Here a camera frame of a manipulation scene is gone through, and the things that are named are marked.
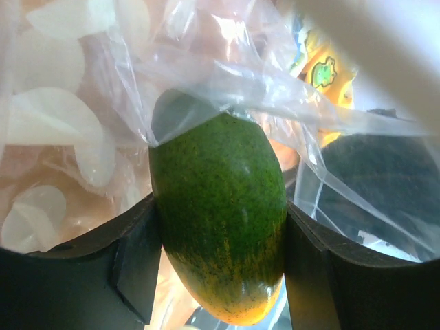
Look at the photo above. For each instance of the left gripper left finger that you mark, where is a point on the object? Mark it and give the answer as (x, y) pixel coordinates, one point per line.
(104, 279)

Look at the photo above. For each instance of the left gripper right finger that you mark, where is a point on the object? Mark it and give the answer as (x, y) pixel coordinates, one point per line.
(335, 283)

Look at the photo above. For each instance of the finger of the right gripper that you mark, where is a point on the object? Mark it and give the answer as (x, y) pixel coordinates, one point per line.
(381, 192)

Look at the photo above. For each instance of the green fake fruit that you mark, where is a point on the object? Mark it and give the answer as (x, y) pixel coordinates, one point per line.
(222, 207)

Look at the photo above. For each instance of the clear zip top bag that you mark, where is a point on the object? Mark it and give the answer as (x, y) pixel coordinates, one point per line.
(89, 87)

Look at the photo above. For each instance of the dinosaur print cloth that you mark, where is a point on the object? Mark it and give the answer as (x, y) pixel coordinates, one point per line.
(319, 64)

